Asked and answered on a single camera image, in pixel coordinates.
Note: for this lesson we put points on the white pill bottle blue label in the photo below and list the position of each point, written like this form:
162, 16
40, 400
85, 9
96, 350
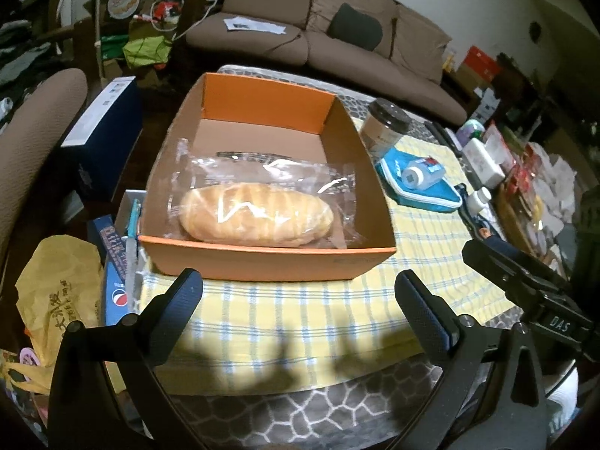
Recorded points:
419, 174

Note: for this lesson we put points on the blue mesh pouch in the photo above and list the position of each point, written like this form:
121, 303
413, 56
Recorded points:
422, 197

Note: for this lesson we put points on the bread loaf in clear wrapper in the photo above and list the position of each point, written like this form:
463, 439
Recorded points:
253, 215

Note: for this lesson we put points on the red cardboard box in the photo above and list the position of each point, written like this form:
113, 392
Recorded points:
480, 61

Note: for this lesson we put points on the round printed fan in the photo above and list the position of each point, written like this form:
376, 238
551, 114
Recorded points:
124, 2

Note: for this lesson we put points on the teal capped pen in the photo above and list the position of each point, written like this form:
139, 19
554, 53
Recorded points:
132, 218

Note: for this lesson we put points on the pile of clothes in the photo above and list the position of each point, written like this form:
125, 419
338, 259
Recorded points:
23, 51

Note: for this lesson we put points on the plastic cup with dark lid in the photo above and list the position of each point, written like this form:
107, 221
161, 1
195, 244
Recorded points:
384, 129

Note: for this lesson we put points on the pastel green round container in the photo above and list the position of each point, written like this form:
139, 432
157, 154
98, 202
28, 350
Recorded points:
471, 129

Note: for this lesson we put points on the green bag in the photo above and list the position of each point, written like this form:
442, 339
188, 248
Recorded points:
143, 51

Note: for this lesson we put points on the pile of snack packets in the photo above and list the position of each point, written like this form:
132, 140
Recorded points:
539, 187

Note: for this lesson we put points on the dark pen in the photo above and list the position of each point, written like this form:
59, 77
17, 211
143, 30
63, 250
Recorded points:
248, 153

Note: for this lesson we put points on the brown chair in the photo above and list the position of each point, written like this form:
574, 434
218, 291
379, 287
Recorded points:
37, 122

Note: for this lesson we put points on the yellow plaid cloth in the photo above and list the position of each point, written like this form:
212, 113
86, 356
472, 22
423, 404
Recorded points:
281, 318

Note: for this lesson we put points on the white tissue box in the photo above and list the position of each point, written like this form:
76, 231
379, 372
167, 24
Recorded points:
483, 161

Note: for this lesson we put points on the navy blue box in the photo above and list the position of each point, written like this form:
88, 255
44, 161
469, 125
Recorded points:
103, 136

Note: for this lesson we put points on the wicker basket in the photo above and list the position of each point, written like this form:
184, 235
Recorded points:
513, 222

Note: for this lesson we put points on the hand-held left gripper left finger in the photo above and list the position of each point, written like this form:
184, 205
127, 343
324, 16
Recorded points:
186, 293

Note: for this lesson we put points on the dark cushion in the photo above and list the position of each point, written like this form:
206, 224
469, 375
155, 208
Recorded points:
354, 26

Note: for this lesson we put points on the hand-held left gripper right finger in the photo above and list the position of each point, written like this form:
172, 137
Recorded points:
415, 302

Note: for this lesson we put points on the brown sofa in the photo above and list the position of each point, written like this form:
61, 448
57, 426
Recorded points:
262, 42

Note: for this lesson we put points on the small white bottle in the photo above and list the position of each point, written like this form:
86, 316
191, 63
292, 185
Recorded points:
478, 199

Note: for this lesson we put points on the blue soda carton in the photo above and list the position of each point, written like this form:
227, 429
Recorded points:
111, 267

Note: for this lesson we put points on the white papers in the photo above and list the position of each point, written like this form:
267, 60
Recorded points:
253, 26

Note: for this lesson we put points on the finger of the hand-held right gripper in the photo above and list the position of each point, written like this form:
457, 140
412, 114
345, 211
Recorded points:
497, 255

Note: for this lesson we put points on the black remote control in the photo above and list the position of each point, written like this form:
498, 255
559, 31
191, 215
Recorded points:
433, 130
451, 140

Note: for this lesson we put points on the orange cardboard box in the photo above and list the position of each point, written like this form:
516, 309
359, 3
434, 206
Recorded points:
262, 98

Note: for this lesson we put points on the yellow plastic bag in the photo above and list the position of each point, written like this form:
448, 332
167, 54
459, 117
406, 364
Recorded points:
51, 300

